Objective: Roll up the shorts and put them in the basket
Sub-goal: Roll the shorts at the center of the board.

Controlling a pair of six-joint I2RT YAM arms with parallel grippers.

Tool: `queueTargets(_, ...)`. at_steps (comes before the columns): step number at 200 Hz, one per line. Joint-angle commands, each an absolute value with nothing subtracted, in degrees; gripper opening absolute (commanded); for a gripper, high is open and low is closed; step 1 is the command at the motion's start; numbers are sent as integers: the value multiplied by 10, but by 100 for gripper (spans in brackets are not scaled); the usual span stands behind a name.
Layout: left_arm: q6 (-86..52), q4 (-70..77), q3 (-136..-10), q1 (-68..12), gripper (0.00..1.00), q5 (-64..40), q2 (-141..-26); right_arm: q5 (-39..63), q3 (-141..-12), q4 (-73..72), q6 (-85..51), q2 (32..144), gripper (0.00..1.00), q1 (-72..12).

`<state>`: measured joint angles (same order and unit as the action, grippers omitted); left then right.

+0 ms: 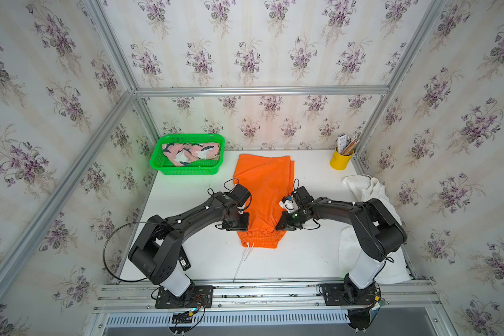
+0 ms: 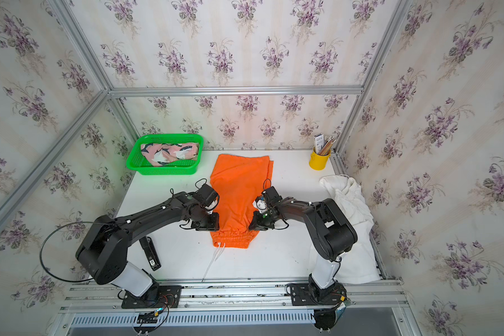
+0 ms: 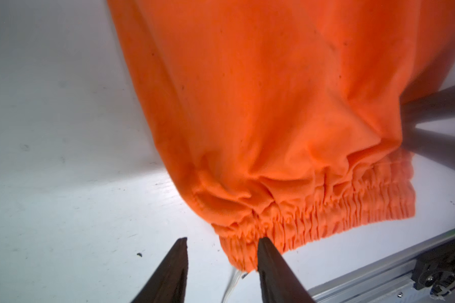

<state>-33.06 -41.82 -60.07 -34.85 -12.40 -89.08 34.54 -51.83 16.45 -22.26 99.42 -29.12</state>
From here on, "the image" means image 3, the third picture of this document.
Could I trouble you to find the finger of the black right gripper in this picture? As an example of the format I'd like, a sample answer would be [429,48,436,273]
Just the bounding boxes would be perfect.
[401,86,455,171]

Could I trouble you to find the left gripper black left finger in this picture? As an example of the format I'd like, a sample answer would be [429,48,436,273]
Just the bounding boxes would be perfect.
[131,237,188,303]

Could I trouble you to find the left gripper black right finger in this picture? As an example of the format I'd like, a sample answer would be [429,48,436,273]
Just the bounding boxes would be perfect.
[257,237,315,303]

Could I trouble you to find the orange shorts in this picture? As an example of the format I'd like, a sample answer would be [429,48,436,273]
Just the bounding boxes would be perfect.
[108,1,455,272]

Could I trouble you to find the aluminium front rail frame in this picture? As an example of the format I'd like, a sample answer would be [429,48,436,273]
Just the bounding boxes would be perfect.
[309,229,455,302]

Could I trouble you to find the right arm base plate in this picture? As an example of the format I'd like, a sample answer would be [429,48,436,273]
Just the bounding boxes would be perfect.
[412,239,455,290]

